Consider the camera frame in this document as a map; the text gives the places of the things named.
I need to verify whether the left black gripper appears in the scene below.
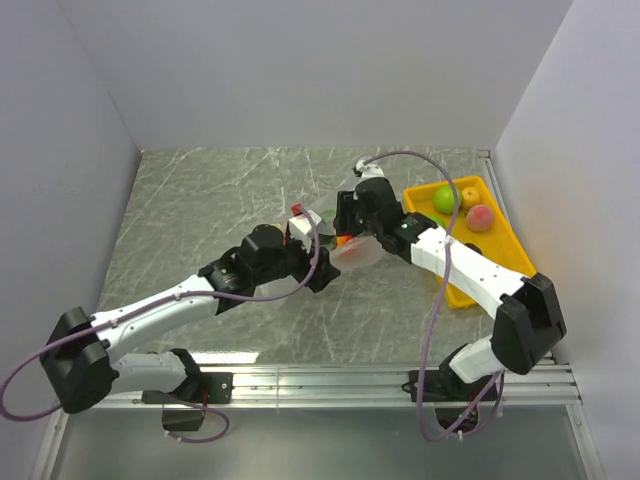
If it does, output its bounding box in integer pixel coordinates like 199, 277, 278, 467
255, 229, 341, 292

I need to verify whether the red fruit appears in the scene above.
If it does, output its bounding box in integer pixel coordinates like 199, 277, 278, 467
334, 237, 367, 261

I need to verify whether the clear plastic bag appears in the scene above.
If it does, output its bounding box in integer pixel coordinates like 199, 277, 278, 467
259, 189, 386, 301

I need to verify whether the dark purple fruit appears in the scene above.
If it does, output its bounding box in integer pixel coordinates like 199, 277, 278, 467
465, 242, 484, 255

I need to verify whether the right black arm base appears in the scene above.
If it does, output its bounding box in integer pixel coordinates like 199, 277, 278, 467
407, 368, 501, 436

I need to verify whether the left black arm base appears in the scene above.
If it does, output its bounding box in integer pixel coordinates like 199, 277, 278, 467
141, 372, 234, 433

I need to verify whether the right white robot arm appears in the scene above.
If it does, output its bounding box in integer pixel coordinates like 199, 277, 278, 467
334, 177, 567, 400

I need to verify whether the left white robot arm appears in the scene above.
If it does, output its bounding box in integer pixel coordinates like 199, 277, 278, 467
40, 224, 340, 414

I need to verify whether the dark green vegetable in bag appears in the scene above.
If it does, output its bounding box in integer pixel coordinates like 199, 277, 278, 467
321, 209, 336, 224

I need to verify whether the small orange fruit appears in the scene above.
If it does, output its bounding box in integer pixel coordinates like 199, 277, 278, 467
461, 186, 482, 211

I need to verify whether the green apple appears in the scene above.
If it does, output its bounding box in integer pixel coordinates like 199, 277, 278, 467
432, 185, 462, 215

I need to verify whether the pink peach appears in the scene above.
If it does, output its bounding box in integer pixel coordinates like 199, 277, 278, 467
465, 204, 494, 233

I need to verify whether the yellow plastic tray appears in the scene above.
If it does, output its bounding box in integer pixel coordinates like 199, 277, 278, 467
404, 176, 536, 317

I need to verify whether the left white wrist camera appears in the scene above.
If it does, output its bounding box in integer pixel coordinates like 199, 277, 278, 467
287, 203, 323, 242

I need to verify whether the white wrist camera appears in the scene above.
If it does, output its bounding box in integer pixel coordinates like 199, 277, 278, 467
353, 158, 385, 181
287, 203, 323, 242

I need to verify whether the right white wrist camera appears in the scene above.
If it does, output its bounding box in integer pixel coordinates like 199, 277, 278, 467
353, 158, 385, 181

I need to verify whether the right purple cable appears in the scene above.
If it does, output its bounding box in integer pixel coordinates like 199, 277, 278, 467
364, 151, 505, 444

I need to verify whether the purple cable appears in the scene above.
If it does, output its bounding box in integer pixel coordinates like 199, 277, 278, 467
364, 151, 505, 444
0, 204, 321, 444

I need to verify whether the aluminium rail frame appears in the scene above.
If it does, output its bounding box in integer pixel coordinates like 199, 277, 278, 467
29, 149, 609, 480

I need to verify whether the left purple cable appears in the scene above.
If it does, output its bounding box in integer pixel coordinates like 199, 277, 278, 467
0, 204, 321, 444

